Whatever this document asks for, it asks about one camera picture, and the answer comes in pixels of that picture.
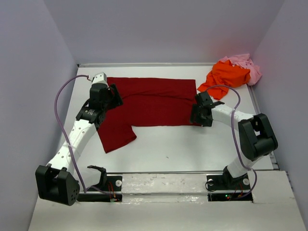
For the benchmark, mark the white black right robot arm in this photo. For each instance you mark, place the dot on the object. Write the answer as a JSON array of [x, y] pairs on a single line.
[[253, 135]]

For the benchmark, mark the orange t shirt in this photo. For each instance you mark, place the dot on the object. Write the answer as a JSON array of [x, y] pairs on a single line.
[[224, 73]]

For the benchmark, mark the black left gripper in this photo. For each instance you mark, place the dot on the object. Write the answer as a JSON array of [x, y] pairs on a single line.
[[117, 100]]

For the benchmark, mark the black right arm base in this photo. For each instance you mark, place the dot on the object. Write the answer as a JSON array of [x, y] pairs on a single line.
[[221, 191]]

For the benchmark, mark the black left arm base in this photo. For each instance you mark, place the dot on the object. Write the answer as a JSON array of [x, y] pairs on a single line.
[[103, 190]]

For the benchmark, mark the pink t shirt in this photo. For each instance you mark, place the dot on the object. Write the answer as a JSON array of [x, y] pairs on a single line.
[[244, 61]]

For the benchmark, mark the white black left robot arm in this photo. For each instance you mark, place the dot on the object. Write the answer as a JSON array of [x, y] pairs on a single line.
[[60, 180]]

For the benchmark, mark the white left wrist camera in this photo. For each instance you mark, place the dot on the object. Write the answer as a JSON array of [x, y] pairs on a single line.
[[98, 78]]

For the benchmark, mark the white front board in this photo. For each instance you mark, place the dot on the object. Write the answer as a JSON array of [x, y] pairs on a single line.
[[273, 208]]

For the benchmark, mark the dark red t shirt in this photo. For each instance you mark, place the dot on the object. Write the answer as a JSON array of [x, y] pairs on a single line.
[[147, 102]]

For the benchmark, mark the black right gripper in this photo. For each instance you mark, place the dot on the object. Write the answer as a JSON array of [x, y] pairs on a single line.
[[195, 109]]

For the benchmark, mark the white rail at table edge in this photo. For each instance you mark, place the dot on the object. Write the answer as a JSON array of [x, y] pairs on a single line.
[[101, 65]]

